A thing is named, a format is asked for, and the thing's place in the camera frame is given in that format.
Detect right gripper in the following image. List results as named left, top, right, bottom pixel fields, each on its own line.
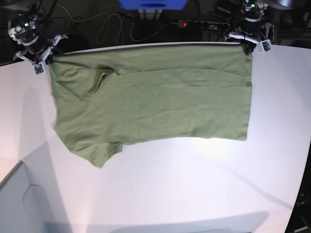
left=13, top=34, right=68, bottom=75

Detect black power strip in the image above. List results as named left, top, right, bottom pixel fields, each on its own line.
left=170, top=20, right=230, bottom=32

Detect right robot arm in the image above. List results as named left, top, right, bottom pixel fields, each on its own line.
left=0, top=0, right=68, bottom=75

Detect grey cable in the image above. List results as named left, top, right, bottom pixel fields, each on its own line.
left=58, top=4, right=168, bottom=44

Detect blue box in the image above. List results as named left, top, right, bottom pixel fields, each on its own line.
left=119, top=0, right=187, bottom=10

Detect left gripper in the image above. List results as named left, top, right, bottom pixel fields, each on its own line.
left=225, top=23, right=274, bottom=55

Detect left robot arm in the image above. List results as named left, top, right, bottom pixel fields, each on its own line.
left=225, top=0, right=275, bottom=55

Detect green T-shirt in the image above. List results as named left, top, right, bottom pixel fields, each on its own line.
left=49, top=45, right=253, bottom=167

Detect aluminium post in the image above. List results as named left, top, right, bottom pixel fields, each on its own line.
left=138, top=9, right=162, bottom=20

